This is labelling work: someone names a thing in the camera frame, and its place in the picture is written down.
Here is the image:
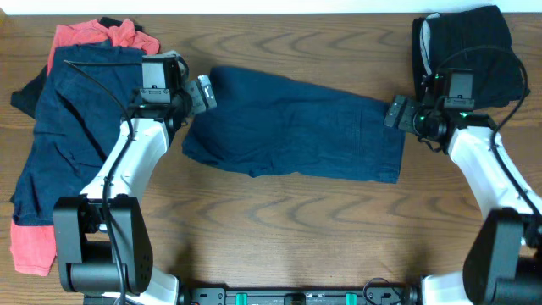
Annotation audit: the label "navy blue shorts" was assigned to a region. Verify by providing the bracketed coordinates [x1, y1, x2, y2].
[182, 66, 405, 184]

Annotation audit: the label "black folded garment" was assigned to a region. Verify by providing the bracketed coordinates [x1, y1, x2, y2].
[412, 5, 523, 109]

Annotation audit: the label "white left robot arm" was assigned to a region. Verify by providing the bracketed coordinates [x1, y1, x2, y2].
[53, 51, 217, 304]

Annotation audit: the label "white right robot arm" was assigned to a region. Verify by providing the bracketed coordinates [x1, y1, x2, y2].
[384, 69, 541, 304]

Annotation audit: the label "navy garment on pile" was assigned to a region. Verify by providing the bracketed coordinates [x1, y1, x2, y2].
[12, 43, 144, 226]

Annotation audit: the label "coral red garment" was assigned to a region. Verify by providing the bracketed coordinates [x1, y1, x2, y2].
[10, 17, 160, 276]

